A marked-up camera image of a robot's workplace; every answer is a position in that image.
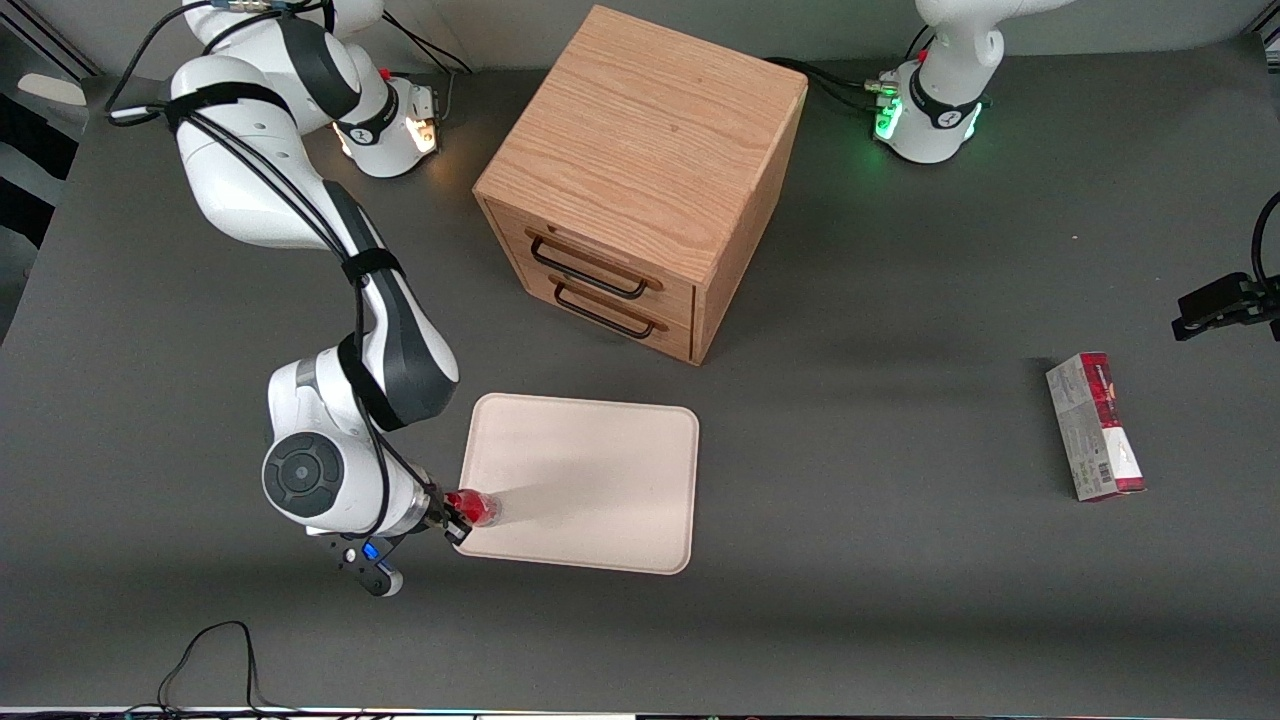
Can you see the beige plastic tray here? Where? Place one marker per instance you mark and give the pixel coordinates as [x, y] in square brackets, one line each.
[590, 480]

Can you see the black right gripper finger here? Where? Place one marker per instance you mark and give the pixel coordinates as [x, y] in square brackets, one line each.
[459, 533]
[458, 503]

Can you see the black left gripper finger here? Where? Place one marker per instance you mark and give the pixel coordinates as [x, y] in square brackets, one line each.
[1215, 295]
[1188, 328]

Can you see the grey and red carton box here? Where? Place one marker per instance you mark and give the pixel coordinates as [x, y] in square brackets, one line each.
[1095, 430]

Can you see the red coke bottle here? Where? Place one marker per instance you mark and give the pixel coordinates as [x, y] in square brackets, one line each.
[482, 508]

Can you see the wooden drawer cabinet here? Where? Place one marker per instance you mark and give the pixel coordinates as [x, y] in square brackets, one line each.
[640, 130]

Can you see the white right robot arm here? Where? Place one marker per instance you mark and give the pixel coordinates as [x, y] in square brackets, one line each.
[400, 350]

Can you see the aluminium frame rail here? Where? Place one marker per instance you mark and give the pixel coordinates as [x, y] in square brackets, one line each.
[1270, 35]
[50, 45]

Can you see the wooden drawer front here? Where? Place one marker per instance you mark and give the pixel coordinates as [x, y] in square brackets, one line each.
[505, 228]
[538, 288]

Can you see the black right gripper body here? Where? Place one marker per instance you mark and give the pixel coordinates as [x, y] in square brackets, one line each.
[438, 511]

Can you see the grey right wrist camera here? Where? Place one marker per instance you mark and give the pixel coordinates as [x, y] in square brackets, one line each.
[375, 575]

